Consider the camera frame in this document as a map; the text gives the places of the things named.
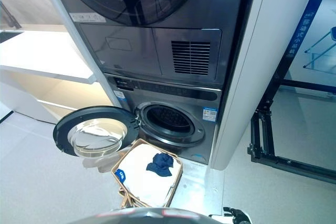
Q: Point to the white appliance cabinet surround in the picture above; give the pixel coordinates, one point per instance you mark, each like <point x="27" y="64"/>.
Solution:
<point x="252" y="90"/>

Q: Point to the blue metal rack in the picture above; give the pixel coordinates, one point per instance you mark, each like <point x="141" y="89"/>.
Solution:
<point x="321" y="48"/>

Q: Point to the dark faucet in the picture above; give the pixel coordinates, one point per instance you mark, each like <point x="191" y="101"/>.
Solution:
<point x="11" y="18"/>

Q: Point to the blue label on liner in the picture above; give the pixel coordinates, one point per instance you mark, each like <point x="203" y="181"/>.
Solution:
<point x="121" y="175"/>

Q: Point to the white label on dryer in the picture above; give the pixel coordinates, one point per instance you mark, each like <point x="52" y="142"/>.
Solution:
<point x="88" y="17"/>

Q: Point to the white countertop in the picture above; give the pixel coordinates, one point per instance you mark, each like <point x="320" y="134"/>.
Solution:
<point x="44" y="53"/>

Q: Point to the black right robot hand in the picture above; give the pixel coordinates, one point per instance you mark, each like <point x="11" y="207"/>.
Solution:
<point x="237" y="214"/>

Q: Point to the round washer door with glass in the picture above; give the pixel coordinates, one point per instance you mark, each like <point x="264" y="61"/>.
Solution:
<point x="64" y="132"/>

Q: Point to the black and blue gantry frame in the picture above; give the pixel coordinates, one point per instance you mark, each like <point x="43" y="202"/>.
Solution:
<point x="299" y="51"/>

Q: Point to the white base cabinet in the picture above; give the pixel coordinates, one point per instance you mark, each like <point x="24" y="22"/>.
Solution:
<point x="52" y="100"/>

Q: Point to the dark grey stacked dryer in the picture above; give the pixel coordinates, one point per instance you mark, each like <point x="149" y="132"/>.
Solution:
<point x="147" y="45"/>

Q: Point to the navy blue garment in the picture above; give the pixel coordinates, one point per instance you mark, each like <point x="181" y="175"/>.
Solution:
<point x="160" y="165"/>

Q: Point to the dark sink basin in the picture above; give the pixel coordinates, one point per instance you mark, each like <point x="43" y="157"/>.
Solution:
<point x="8" y="36"/>

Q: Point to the grey front-load washing machine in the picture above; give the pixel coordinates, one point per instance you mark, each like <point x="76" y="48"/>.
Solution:
<point x="207" y="134"/>

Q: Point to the blue white energy sticker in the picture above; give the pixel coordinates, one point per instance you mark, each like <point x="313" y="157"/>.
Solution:
<point x="209" y="113"/>

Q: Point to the woven wicker laundry basket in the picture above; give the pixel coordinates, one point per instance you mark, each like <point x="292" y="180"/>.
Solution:
<point x="176" y="179"/>

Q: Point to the white cloth basket liner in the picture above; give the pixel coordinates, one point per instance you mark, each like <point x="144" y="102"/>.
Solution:
<point x="147" y="187"/>

